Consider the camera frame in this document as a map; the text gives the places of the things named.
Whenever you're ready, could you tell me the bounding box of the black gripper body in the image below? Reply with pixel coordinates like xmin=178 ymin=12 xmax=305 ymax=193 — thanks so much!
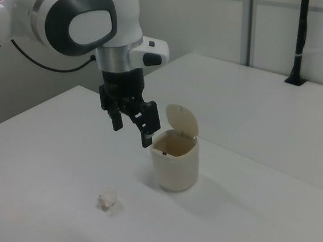
xmin=95 ymin=62 xmax=149 ymax=116

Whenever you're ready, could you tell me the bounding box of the small white lidded bin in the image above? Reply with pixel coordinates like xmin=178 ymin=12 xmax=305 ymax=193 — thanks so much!
xmin=144 ymin=100 xmax=210 ymax=197

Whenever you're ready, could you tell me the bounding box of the crumpled white paper trash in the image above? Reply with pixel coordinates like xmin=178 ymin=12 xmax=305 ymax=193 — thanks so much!
xmin=95 ymin=186 xmax=121 ymax=213

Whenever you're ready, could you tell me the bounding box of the black pole with base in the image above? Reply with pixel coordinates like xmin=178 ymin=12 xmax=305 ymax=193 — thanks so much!
xmin=284 ymin=0 xmax=319 ymax=88

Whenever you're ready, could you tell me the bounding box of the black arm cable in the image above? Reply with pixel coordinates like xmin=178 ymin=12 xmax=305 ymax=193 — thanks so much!
xmin=7 ymin=38 xmax=97 ymax=78

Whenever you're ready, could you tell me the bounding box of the grey partition post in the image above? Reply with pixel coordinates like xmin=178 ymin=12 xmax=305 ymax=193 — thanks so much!
xmin=231 ymin=0 xmax=262 ymax=67

